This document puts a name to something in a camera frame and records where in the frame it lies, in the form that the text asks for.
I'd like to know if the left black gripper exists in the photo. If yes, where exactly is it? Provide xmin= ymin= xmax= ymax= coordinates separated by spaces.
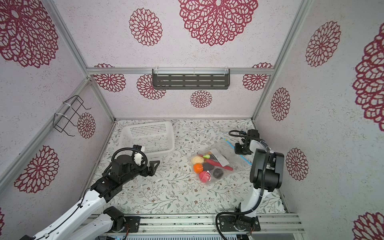
xmin=121 ymin=157 xmax=160 ymax=185

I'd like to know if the white perforated plastic basket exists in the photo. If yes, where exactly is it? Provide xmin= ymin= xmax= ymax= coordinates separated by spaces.
xmin=118 ymin=121 xmax=175 ymax=159

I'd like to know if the black textured toy ball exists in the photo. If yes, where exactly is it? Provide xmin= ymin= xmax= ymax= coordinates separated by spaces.
xmin=212 ymin=168 xmax=224 ymax=180

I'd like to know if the red toy chili pepper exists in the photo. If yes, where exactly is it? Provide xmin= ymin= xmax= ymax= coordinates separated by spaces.
xmin=205 ymin=159 xmax=234 ymax=171

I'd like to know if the clear zip top bag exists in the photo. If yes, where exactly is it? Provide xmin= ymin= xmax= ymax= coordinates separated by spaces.
xmin=190 ymin=139 xmax=252 ymax=185

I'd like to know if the dark oval toy avocado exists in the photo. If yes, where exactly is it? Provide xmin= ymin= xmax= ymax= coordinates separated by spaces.
xmin=203 ymin=163 xmax=215 ymax=171

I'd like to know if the orange toy fruit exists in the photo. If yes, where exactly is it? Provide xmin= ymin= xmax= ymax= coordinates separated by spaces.
xmin=193 ymin=164 xmax=204 ymax=174

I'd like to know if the pink red toy ball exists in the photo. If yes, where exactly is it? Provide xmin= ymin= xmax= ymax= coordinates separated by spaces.
xmin=199 ymin=171 xmax=212 ymax=183

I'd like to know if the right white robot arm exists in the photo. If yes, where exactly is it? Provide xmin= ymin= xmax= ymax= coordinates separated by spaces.
xmin=229 ymin=129 xmax=285 ymax=218

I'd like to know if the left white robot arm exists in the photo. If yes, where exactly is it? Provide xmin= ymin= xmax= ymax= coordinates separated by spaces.
xmin=22 ymin=153 xmax=160 ymax=240

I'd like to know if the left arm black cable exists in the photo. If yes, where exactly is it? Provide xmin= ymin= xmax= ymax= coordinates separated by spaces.
xmin=35 ymin=146 xmax=149 ymax=240

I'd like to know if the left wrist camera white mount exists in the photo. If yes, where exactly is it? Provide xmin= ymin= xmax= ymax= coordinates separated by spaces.
xmin=133 ymin=145 xmax=145 ymax=166

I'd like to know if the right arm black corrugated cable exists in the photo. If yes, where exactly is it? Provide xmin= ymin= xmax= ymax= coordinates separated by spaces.
xmin=215 ymin=129 xmax=272 ymax=240

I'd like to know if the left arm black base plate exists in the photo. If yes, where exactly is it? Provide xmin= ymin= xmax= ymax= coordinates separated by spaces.
xmin=120 ymin=216 xmax=141 ymax=234

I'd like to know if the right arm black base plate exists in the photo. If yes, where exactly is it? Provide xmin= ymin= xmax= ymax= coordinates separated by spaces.
xmin=218 ymin=215 xmax=261 ymax=232

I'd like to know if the grey slotted wall shelf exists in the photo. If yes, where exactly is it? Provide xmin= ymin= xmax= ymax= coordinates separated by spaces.
xmin=152 ymin=69 xmax=231 ymax=90

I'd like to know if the black wire wall rack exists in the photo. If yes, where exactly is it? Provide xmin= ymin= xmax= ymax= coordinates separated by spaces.
xmin=52 ymin=95 xmax=91 ymax=137

